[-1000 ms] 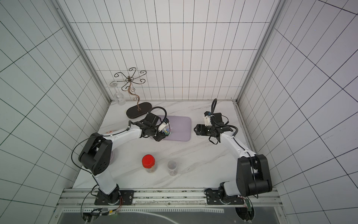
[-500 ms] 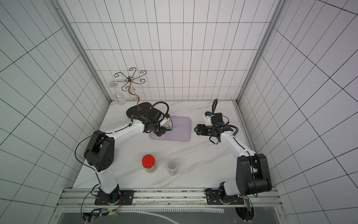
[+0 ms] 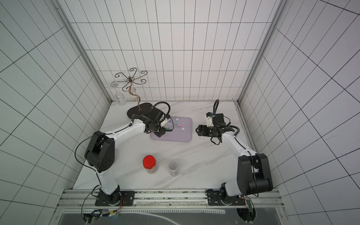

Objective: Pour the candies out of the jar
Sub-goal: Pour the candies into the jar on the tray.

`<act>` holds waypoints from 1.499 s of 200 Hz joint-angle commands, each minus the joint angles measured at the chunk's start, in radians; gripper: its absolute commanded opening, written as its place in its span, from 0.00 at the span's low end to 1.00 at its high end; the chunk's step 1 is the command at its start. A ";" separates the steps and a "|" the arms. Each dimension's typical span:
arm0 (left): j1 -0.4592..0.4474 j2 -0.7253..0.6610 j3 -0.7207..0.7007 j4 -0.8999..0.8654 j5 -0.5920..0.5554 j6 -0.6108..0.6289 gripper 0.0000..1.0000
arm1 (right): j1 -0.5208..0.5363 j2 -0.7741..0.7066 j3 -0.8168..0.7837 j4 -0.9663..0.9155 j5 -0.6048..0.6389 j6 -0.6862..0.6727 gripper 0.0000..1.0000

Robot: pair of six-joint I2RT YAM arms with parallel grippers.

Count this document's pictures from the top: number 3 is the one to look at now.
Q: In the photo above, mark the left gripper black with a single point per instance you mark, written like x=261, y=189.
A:
x=161, y=132

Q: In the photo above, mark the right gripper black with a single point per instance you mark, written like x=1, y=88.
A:
x=205, y=131

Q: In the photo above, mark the clear jar with colourful candies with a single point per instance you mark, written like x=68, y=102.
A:
x=169, y=125

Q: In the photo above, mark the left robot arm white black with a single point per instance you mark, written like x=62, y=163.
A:
x=102, y=150

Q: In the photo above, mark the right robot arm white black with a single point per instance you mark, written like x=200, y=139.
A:
x=253, y=174

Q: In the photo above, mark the red lid candy jar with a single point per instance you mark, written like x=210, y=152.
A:
x=150, y=164

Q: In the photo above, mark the small clear empty jar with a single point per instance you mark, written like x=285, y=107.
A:
x=173, y=168

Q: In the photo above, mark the lilac plastic tray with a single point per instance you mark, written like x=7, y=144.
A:
x=177, y=135

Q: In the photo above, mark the hanging wine glass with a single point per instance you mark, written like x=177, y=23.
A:
x=119, y=98

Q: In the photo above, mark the metal glass holder stand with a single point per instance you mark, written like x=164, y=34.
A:
x=129, y=86

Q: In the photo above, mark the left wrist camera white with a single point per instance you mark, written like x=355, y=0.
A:
x=164, y=122

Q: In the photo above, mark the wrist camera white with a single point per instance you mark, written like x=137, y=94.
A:
x=164, y=122
x=209, y=121

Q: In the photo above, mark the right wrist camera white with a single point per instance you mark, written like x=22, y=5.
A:
x=209, y=121

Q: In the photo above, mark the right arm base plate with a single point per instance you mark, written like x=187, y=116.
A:
x=221, y=198

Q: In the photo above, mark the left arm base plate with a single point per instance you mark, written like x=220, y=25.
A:
x=115, y=199

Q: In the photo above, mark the aluminium mounting rail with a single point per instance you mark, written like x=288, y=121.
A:
x=82, y=202

